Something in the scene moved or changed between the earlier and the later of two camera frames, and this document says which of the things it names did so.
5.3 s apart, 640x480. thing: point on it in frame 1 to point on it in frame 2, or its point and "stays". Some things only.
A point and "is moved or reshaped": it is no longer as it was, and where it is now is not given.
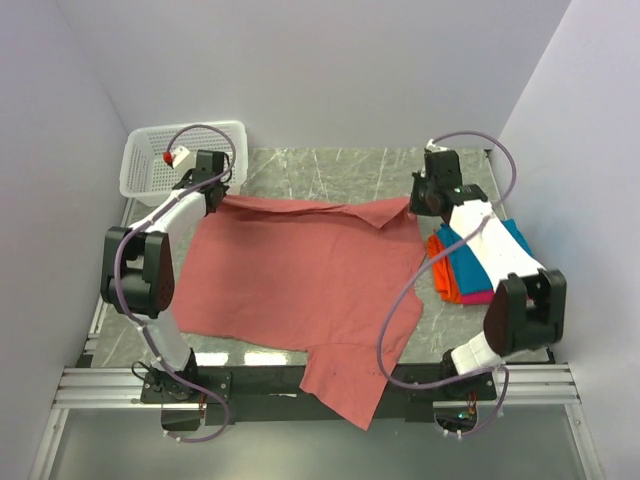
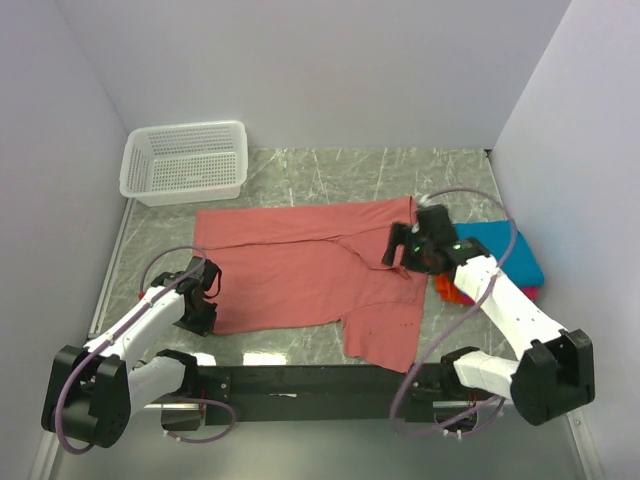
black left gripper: (188, 176) to (205, 325)
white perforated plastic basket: (144, 175) stays
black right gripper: (419, 180) to (401, 234)
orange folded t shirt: (445, 279) stays
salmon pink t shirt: (323, 279) is moved or reshaped
